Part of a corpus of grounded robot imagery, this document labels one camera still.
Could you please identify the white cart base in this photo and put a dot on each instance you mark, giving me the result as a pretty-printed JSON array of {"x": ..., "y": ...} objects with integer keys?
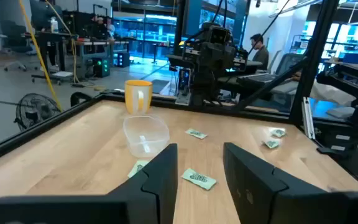
[{"x": 61, "y": 74}]

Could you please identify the silver metal bracket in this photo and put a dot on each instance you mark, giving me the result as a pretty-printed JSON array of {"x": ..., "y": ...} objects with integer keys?
[{"x": 308, "y": 121}]

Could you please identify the rectangular clear plastic container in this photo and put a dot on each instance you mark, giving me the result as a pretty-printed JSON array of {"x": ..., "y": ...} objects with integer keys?
[{"x": 146, "y": 137}]

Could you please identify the black floor fan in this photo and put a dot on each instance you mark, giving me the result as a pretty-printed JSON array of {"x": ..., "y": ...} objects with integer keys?
[{"x": 36, "y": 110}]

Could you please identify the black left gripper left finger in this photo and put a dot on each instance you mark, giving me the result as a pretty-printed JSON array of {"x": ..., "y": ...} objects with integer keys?
[{"x": 154, "y": 193}]

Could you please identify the white spray bottle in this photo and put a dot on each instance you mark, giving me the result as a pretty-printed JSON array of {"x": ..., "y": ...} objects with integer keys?
[{"x": 54, "y": 26}]

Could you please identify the green white sweetener packet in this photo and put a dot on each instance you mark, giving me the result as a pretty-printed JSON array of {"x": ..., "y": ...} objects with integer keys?
[
  {"x": 271, "y": 143},
  {"x": 199, "y": 179},
  {"x": 196, "y": 133},
  {"x": 278, "y": 132},
  {"x": 135, "y": 169}
]

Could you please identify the black aluminium table frame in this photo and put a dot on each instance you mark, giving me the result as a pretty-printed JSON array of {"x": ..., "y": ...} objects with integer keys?
[{"x": 42, "y": 127}]

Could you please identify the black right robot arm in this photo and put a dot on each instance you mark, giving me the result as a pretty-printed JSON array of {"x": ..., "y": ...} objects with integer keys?
[{"x": 204, "y": 84}]

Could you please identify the grey office chair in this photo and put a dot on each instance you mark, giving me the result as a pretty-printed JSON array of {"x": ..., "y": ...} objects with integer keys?
[{"x": 286, "y": 63}]

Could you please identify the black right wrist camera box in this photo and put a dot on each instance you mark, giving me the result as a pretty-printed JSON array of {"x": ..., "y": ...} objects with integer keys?
[{"x": 219, "y": 35}]

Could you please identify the black office chair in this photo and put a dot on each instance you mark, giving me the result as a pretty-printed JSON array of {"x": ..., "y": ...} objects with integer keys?
[{"x": 14, "y": 35}]

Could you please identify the black floor mat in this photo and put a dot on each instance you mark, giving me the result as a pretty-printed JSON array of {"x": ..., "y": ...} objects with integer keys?
[{"x": 160, "y": 85}]

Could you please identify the person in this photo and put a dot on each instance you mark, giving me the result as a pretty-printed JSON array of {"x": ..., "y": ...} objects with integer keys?
[
  {"x": 99, "y": 26},
  {"x": 259, "y": 53}
]

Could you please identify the black office desk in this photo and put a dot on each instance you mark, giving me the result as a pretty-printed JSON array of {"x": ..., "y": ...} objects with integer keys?
[{"x": 47, "y": 39}]

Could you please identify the black computer green lights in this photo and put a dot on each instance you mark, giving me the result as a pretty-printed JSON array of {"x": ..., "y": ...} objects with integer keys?
[{"x": 102, "y": 67}]

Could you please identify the black desk keyboard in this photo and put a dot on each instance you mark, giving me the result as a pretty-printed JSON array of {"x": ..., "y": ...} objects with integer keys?
[{"x": 255, "y": 79}]

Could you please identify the yellow white ceramic mug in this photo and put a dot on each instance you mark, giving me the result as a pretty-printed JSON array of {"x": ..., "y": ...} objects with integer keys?
[{"x": 132, "y": 96}]

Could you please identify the black floor box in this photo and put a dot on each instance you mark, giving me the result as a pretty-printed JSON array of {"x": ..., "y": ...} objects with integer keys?
[{"x": 121, "y": 59}]

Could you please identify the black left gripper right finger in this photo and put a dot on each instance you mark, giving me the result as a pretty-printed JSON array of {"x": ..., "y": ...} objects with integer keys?
[{"x": 253, "y": 196}]

